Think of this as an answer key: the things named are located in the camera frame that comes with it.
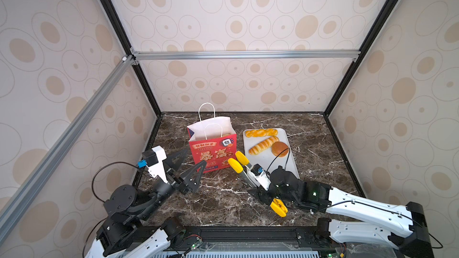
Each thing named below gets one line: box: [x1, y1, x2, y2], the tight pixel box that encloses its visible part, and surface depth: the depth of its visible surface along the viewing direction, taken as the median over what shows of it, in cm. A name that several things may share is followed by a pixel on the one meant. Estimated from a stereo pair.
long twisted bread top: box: [245, 128, 279, 138], surface depth 108 cm
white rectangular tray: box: [242, 127, 301, 179], surface depth 104 cm
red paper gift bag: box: [187, 102, 238, 172], surface depth 83 cm
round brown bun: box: [271, 140, 289, 158], surface depth 101 cm
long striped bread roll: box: [248, 136, 280, 156], surface depth 102 cm
